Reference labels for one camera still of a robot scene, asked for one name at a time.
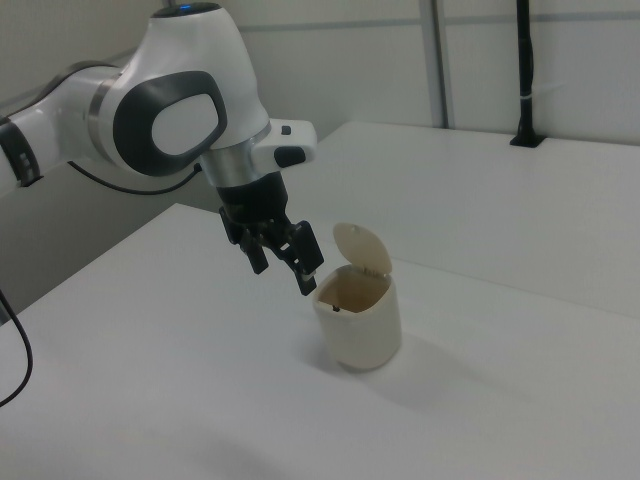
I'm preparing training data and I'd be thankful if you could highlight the small white bin with lid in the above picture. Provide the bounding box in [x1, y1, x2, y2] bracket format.
[312, 222, 403, 372]

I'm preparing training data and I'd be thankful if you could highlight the black pole with clamp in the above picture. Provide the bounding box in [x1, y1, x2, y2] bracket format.
[508, 0, 547, 149]

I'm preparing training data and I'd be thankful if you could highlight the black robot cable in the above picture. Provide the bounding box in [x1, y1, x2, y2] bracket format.
[0, 159, 204, 407]

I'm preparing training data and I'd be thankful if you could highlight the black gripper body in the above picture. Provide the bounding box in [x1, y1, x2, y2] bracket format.
[216, 172, 297, 246]

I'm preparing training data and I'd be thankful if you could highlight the grey partition post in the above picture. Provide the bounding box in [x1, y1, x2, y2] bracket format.
[428, 0, 452, 130]

